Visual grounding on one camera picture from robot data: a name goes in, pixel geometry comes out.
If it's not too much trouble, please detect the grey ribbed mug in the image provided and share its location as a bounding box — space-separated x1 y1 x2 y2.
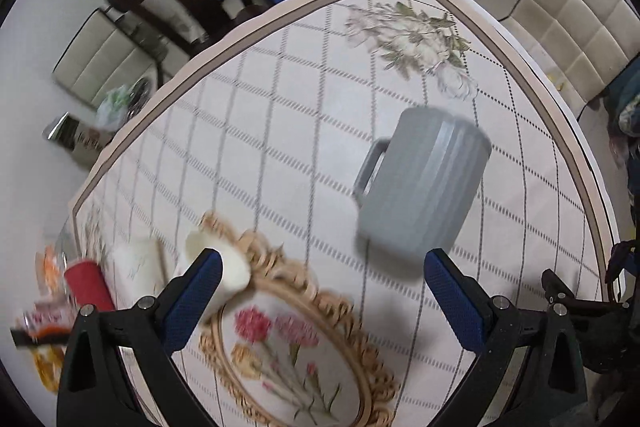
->
352 106 491 263

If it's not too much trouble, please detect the white paper cup middle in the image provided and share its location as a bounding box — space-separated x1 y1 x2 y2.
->
113 236 166 306

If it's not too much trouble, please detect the red paper cup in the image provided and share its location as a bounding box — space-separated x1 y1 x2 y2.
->
64 259 115 312

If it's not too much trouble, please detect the white paper cup near medallion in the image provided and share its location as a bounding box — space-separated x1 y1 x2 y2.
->
172 230 250 327

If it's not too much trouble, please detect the black tea gift box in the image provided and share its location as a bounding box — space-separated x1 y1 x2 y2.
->
42 113 115 169

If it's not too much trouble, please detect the floral diamond-pattern tablecloth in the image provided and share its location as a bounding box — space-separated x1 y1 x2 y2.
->
72 0 618 426

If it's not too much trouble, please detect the green white plastic bag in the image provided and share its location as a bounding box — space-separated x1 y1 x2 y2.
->
96 86 134 132

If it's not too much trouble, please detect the dark blue clothing pile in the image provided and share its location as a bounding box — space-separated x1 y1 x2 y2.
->
603 55 639 168

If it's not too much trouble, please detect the cream padded chair left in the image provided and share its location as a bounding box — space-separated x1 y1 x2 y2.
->
52 9 164 109

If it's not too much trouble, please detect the cream padded chair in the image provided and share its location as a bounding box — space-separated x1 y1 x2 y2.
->
502 0 639 115
52 9 164 109

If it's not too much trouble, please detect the cream padded chair right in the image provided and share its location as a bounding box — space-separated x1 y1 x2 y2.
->
502 0 639 115

